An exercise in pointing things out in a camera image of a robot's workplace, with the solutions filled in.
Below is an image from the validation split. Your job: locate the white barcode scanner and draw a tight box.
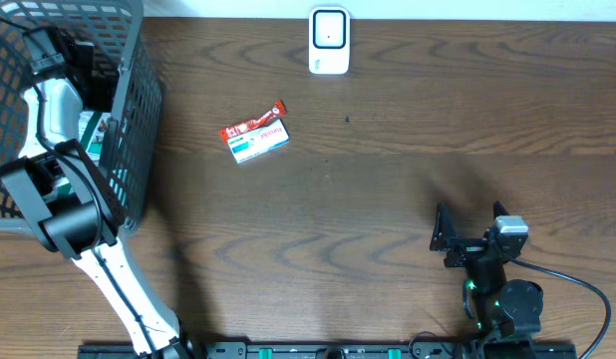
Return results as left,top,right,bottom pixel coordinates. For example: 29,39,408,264
308,6,351,75

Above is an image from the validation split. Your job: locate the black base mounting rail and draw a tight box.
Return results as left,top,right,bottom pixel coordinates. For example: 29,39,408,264
77,340,579,359

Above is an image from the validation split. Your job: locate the black camera cable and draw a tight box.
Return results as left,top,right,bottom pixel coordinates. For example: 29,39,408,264
506,256,613,359
0,12,159,359

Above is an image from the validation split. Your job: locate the white Panadol medicine box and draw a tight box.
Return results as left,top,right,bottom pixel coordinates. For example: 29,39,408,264
228,119,290,164

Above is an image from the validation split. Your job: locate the black left camera cable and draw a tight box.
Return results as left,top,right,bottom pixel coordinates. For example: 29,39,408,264
0,12,159,359

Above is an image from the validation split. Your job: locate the black right camera cable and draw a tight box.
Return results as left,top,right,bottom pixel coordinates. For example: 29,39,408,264
506,256,613,359

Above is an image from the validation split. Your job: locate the red snack stick sachet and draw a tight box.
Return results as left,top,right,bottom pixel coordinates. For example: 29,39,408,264
219,100,287,144

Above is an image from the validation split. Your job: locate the grey plastic mesh basket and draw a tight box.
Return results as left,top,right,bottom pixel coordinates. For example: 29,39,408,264
0,0,162,233

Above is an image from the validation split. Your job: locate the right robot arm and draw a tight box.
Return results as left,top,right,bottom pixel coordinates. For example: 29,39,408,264
430,201,543,358

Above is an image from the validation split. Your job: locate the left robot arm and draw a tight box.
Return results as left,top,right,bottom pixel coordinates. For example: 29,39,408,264
0,26,205,358

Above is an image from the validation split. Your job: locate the green white wipes packet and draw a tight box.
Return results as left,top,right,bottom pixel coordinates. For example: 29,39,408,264
79,111,111,166

